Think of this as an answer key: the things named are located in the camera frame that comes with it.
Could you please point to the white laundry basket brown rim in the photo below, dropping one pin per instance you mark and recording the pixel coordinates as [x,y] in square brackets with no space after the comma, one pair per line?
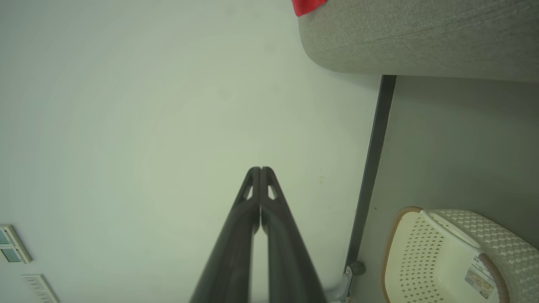
[421,261]

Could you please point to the paper label sticker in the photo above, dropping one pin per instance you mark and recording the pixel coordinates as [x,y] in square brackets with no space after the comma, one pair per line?
[480,277]

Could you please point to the white wall switch panel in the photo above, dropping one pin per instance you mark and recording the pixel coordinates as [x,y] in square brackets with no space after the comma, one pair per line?
[40,289]
[12,246]

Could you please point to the black round caster foot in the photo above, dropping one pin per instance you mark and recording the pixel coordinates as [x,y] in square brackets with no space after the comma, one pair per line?
[357,268]

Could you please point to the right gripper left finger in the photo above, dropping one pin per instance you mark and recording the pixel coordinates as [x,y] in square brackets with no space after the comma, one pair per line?
[231,261]

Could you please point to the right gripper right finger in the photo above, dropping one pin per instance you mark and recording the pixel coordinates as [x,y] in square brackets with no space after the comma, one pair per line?
[290,261]

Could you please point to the grey fabric sofa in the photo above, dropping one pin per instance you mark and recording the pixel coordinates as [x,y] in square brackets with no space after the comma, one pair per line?
[421,38]

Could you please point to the red and white sports clothing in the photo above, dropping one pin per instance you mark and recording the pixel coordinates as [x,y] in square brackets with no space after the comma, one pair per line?
[305,6]

